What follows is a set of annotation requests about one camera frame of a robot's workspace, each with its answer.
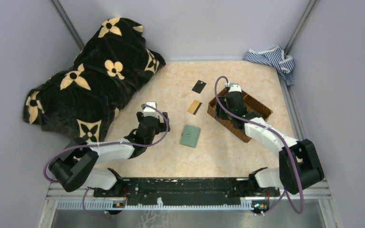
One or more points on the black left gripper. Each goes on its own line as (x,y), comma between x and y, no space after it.
(162,126)

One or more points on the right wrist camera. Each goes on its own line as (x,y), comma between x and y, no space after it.
(233,87)

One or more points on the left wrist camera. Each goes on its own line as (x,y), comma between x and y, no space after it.
(149,109)

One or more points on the gold card on table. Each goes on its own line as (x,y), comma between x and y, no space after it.
(194,107)

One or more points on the aluminium frame rail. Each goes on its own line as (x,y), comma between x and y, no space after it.
(83,198)

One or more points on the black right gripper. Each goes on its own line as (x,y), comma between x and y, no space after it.
(220,112)

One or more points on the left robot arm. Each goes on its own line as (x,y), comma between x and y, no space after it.
(74,167)

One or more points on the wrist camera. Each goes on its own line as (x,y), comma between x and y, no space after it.
(149,109)
(233,87)

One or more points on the blue striped cloth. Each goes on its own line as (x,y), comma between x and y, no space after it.
(277,58)

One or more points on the green card holder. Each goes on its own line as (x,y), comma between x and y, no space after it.
(190,136)

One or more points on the black floral blanket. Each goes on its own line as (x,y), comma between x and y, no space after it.
(83,101)

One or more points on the woven wicker divided basket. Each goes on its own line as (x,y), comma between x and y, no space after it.
(251,103)

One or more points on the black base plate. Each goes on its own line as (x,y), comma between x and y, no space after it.
(185,191)

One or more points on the black card on table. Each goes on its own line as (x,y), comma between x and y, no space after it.
(199,86)

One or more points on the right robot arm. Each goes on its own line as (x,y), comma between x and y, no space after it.
(299,164)

